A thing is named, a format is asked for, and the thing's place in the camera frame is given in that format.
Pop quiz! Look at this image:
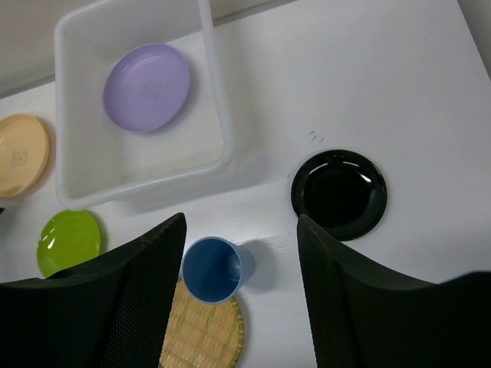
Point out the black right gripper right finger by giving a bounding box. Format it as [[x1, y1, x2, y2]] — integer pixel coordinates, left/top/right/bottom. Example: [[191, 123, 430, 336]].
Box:
[[297, 215, 490, 367]]

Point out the black glossy plate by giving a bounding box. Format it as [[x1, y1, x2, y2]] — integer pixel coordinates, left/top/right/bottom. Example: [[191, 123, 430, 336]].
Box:
[[291, 149, 388, 242]]

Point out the orange plastic plate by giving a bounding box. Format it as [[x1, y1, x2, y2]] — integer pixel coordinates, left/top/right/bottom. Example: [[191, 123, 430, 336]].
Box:
[[1, 114, 50, 199]]

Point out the green plastic plate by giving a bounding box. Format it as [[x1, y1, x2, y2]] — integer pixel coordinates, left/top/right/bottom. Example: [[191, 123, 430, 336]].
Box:
[[36, 210, 103, 278]]

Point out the translucent white plastic bin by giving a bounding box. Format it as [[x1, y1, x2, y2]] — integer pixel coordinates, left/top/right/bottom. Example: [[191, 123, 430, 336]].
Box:
[[53, 0, 236, 210]]

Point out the round bamboo woven tray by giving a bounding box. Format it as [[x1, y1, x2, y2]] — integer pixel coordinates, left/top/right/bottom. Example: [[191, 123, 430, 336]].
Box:
[[159, 278, 245, 367]]

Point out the purple plastic plate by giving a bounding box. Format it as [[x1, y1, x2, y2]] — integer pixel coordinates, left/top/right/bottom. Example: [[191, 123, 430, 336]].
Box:
[[103, 43, 191, 133]]

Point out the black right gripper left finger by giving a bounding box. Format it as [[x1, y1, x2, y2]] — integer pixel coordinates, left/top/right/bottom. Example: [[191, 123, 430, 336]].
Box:
[[1, 213, 186, 367]]

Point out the blue plastic cup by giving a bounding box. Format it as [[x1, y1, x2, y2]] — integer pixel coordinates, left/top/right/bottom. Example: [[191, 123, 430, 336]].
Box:
[[181, 237, 255, 304]]

